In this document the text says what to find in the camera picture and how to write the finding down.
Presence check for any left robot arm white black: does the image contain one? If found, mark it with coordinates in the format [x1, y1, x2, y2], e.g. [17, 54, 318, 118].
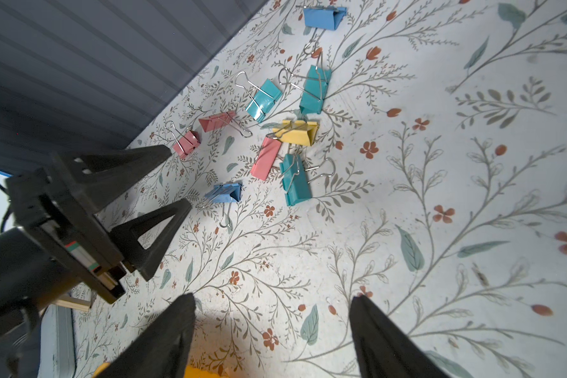
[0, 145, 192, 339]

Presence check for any pink binder clip small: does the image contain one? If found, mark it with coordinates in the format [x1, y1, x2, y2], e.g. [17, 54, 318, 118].
[198, 111, 253, 138]

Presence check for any yellow plastic storage box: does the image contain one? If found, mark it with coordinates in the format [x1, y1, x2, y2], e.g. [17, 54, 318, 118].
[91, 361, 228, 378]

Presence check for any yellow binder clip middle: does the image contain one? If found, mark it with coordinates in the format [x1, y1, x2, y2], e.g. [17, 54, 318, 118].
[266, 120, 319, 146]

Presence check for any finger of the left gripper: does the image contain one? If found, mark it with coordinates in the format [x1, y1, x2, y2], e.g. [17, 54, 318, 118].
[110, 198, 192, 281]
[72, 145, 172, 213]

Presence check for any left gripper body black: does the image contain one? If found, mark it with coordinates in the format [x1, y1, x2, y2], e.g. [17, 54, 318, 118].
[6, 152, 125, 305]

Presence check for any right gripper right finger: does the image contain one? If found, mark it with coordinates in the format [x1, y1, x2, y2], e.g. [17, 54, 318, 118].
[349, 296, 447, 378]

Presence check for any blue binder clip near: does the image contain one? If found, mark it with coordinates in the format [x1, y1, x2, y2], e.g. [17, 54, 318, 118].
[198, 182, 243, 228]

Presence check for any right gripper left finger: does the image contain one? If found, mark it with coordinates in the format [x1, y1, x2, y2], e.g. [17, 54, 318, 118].
[99, 293, 196, 378]

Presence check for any blue binder clip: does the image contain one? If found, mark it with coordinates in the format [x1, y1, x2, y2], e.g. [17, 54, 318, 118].
[198, 182, 243, 228]
[299, 6, 347, 35]

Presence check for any wooden easel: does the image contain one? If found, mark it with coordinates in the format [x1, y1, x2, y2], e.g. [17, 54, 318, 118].
[52, 291, 97, 313]

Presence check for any teal binder clip large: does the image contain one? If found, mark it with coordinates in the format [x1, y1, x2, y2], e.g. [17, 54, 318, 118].
[278, 66, 332, 115]

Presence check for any blue binder clip far right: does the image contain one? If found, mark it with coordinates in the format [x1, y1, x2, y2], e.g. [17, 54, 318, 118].
[299, 6, 347, 35]

